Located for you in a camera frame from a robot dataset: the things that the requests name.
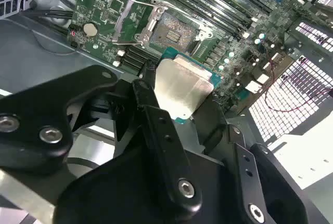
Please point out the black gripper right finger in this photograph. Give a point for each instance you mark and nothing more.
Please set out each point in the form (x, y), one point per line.
(247, 172)

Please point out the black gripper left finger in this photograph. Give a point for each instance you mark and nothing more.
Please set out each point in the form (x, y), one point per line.
(39, 109)

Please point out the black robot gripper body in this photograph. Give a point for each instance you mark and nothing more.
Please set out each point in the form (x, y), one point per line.
(125, 190)

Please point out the silver topped CPU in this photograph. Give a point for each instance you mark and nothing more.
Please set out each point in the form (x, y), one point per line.
(179, 86)

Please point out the metal socket cover frame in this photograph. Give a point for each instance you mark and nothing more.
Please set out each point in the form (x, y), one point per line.
(121, 20)

